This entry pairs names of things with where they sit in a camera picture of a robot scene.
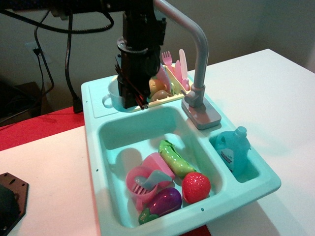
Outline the yellow plastic dish rack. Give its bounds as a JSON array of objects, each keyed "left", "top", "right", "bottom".
[{"left": 127, "top": 67, "right": 191, "bottom": 113}]

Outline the red cloth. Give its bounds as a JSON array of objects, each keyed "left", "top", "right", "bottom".
[{"left": 0, "top": 107, "right": 85, "bottom": 150}]

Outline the pink toy plate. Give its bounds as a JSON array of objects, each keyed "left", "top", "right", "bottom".
[{"left": 156, "top": 64, "right": 171, "bottom": 91}]

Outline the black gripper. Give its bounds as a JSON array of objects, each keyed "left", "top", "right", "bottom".
[{"left": 115, "top": 37, "right": 160, "bottom": 109}]

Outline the pink toy mug upright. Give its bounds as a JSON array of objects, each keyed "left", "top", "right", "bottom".
[{"left": 126, "top": 166, "right": 158, "bottom": 211}]

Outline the translucent blue toy cup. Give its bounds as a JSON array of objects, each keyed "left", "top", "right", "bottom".
[{"left": 102, "top": 79, "right": 136, "bottom": 112}]

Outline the blue toy detergent bottle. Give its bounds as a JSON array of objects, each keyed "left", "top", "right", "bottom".
[{"left": 214, "top": 126, "right": 251, "bottom": 177}]

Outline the pink toy knife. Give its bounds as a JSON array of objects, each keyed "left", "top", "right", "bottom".
[{"left": 179, "top": 49, "right": 188, "bottom": 80}]

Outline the black power cable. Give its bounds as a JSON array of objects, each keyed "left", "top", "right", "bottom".
[{"left": 33, "top": 9, "right": 55, "bottom": 99}]

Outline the blue toy spoon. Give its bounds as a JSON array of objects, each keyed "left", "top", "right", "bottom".
[{"left": 134, "top": 170, "right": 172, "bottom": 191}]

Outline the black corrugated cable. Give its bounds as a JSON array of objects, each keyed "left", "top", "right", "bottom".
[{"left": 64, "top": 13, "right": 80, "bottom": 99}]

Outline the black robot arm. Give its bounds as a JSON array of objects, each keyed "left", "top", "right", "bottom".
[{"left": 0, "top": 0, "right": 166, "bottom": 109}]

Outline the toy potato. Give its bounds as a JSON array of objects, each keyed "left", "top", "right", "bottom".
[{"left": 149, "top": 79, "right": 167, "bottom": 97}]

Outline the pink fork in mug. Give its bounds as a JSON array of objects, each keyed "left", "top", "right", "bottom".
[{"left": 132, "top": 184, "right": 147, "bottom": 195}]

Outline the black mount plate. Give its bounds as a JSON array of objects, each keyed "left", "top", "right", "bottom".
[{"left": 0, "top": 173, "right": 29, "bottom": 236}]

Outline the brown toy food piece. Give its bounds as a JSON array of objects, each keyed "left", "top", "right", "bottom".
[{"left": 149, "top": 90, "right": 172, "bottom": 102}]

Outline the dark box in background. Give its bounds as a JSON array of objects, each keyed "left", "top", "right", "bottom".
[{"left": 0, "top": 80, "right": 52, "bottom": 126}]

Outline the pink toy fork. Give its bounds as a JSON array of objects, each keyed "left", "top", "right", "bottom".
[{"left": 161, "top": 51, "right": 173, "bottom": 70}]

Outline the grey toy faucet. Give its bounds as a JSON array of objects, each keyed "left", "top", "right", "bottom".
[{"left": 153, "top": 0, "right": 221, "bottom": 130}]

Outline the green toy pea pod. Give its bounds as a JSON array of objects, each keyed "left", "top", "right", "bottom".
[{"left": 158, "top": 140, "right": 196, "bottom": 178}]

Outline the purple toy eggplant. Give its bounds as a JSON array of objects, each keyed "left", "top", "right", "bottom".
[{"left": 138, "top": 187, "right": 182, "bottom": 225}]

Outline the pink toy cup lying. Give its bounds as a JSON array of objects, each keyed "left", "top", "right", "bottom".
[{"left": 141, "top": 152, "right": 175, "bottom": 188}]

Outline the red toy strawberry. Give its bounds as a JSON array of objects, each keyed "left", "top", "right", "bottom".
[{"left": 182, "top": 172, "right": 211, "bottom": 204}]

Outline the teal plastic toy sink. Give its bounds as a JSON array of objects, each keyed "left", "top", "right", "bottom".
[{"left": 81, "top": 76, "right": 281, "bottom": 236}]

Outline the white wall outlet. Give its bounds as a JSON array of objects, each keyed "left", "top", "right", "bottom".
[{"left": 24, "top": 41, "right": 52, "bottom": 65}]

